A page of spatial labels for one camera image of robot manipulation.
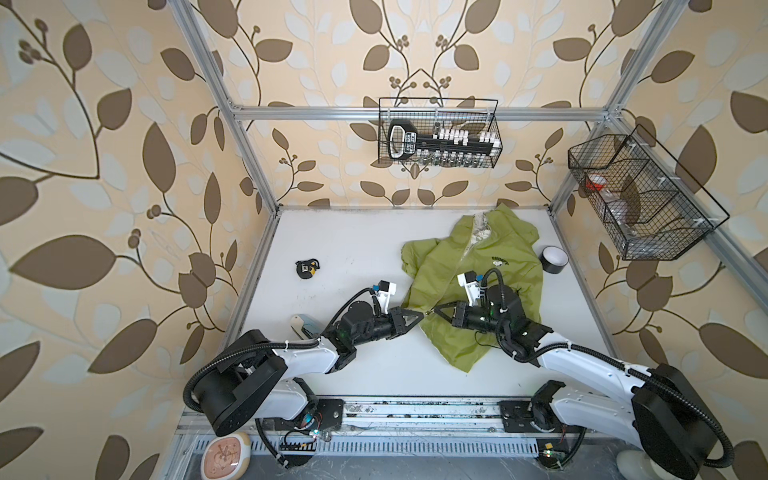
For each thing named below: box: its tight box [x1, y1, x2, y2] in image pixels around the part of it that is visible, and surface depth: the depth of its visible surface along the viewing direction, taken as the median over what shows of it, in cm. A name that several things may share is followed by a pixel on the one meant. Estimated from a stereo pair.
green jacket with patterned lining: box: [400, 204, 543, 373], surface depth 101 cm
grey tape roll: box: [538, 246, 569, 274], surface depth 106 cm
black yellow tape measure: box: [295, 258, 320, 279], surface depth 102 cm
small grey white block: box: [290, 314, 321, 340], surface depth 88 cm
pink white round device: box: [200, 432, 251, 480], surface depth 68 cm
